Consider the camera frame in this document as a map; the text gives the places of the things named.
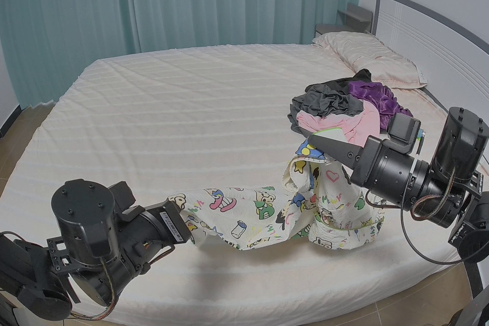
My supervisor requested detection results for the black garment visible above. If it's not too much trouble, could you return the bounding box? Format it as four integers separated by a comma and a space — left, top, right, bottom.
351, 69, 373, 84

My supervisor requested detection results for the bed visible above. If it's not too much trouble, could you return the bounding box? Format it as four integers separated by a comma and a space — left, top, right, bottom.
0, 0, 489, 325

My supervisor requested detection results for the pink garment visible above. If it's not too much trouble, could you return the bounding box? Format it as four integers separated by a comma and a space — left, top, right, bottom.
297, 100, 381, 145

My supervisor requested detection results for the black cable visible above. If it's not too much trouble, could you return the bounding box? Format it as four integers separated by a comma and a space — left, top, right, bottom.
400, 202, 472, 265

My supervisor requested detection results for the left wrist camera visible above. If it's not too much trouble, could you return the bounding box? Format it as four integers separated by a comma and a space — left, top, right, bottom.
109, 181, 144, 220

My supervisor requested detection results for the grey bedside table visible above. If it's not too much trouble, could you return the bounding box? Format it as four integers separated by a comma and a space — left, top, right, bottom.
315, 3, 373, 39

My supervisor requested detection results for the purple garment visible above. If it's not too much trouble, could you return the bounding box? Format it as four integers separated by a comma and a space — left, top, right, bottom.
348, 82, 414, 126

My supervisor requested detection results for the dark grey garment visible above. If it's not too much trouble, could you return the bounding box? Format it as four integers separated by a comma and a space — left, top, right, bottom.
288, 79, 365, 136

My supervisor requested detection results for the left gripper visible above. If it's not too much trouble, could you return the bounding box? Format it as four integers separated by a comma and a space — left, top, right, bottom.
118, 199, 194, 268

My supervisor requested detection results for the cream pillow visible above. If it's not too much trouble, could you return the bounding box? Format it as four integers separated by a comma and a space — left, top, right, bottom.
313, 31, 428, 89

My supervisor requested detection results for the white printed pyjama top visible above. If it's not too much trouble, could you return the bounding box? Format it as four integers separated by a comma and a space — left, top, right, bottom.
167, 128, 386, 253

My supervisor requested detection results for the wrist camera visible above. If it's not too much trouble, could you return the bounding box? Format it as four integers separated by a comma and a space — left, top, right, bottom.
387, 114, 423, 155
109, 181, 144, 220

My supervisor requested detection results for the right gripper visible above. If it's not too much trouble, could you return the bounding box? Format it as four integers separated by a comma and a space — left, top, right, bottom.
307, 132, 435, 211

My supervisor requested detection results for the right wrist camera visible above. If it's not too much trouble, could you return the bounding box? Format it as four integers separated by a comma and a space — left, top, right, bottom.
387, 114, 423, 155

